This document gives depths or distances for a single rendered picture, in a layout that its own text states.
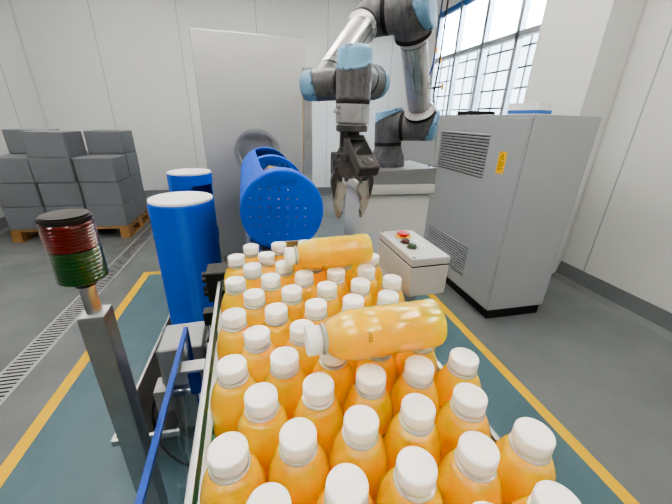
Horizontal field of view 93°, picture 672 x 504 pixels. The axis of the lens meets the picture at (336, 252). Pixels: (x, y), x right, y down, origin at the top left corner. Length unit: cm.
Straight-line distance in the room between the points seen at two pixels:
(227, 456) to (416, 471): 18
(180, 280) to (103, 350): 104
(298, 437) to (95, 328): 38
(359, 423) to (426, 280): 47
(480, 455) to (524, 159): 211
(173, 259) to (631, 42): 357
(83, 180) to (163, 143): 209
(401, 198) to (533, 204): 131
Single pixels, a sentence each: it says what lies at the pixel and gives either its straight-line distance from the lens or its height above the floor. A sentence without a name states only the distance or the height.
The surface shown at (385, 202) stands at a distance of 136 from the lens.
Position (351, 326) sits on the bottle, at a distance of 41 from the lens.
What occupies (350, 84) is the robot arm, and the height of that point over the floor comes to 146.
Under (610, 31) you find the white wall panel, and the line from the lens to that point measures 354.
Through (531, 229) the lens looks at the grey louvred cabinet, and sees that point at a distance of 259.
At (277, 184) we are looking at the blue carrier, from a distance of 109.
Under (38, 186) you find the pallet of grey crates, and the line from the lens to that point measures 479.
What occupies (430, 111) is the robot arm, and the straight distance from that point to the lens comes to 136.
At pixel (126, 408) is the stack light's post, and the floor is 91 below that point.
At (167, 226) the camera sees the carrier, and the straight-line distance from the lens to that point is 157.
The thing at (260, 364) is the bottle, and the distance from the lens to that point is 51.
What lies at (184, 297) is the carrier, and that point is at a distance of 170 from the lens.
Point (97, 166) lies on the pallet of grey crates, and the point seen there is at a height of 84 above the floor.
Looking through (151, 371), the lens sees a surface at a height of 15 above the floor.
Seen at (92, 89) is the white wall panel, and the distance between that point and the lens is 660.
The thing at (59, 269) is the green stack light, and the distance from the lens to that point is 59.
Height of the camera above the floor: 139
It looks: 23 degrees down
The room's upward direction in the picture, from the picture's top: 2 degrees clockwise
